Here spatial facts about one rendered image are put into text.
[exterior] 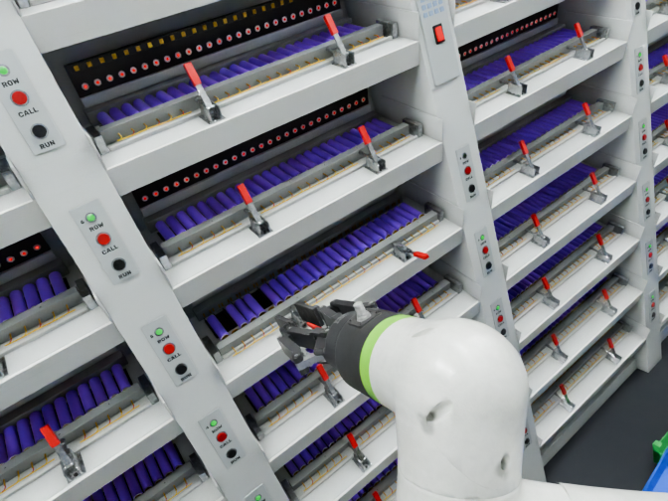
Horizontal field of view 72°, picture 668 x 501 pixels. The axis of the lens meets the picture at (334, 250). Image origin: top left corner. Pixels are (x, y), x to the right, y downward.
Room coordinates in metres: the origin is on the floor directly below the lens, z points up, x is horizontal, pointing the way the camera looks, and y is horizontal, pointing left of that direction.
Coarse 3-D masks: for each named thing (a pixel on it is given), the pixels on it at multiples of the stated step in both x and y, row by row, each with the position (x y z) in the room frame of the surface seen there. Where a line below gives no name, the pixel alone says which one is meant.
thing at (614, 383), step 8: (632, 360) 1.25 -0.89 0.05; (624, 368) 1.23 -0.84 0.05; (632, 368) 1.25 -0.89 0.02; (616, 376) 1.21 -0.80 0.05; (624, 376) 1.23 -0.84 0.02; (608, 384) 1.19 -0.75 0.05; (616, 384) 1.20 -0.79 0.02; (600, 392) 1.17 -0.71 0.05; (608, 392) 1.18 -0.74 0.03; (592, 400) 1.15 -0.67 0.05; (600, 400) 1.16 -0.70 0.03; (584, 408) 1.14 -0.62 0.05; (592, 408) 1.14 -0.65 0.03; (576, 416) 1.12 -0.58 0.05; (584, 416) 1.12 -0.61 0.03; (568, 424) 1.10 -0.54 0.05; (576, 424) 1.10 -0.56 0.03; (560, 432) 1.08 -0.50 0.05; (568, 432) 1.08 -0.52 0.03; (552, 440) 1.06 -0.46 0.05; (560, 440) 1.06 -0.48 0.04; (568, 440) 1.08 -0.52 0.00; (544, 448) 1.04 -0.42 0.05; (552, 448) 1.04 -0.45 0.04; (560, 448) 1.06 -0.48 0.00; (544, 456) 1.03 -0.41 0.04; (552, 456) 1.04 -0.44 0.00; (544, 464) 1.02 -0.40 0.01
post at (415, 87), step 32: (352, 0) 1.08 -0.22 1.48; (384, 0) 0.99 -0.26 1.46; (416, 96) 0.97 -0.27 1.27; (448, 96) 0.95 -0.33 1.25; (448, 128) 0.94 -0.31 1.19; (448, 160) 0.93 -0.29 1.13; (480, 160) 0.97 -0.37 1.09; (448, 192) 0.95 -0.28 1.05; (480, 192) 0.96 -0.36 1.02; (480, 224) 0.95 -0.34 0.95; (448, 256) 1.00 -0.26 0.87; (480, 320) 0.94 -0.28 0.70; (512, 320) 0.97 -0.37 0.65; (544, 480) 0.97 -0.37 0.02
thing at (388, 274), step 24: (408, 192) 1.07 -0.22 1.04; (456, 216) 0.94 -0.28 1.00; (432, 240) 0.91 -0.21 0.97; (456, 240) 0.93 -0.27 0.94; (264, 264) 0.91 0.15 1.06; (384, 264) 0.87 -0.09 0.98; (408, 264) 0.86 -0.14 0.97; (336, 288) 0.84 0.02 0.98; (360, 288) 0.82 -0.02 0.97; (384, 288) 0.84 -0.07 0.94; (216, 312) 0.84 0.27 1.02; (216, 360) 0.72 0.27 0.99; (240, 360) 0.72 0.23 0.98; (264, 360) 0.71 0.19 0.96; (288, 360) 0.74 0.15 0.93; (240, 384) 0.69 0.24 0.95
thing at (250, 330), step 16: (416, 224) 0.94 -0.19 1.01; (432, 224) 0.95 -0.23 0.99; (384, 240) 0.91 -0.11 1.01; (400, 240) 0.91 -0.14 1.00; (368, 256) 0.87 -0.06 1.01; (336, 272) 0.85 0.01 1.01; (352, 272) 0.86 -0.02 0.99; (320, 288) 0.82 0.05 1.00; (288, 304) 0.79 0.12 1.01; (256, 320) 0.77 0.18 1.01; (272, 320) 0.78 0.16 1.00; (240, 336) 0.74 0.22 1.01; (224, 352) 0.73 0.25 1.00; (240, 352) 0.73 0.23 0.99
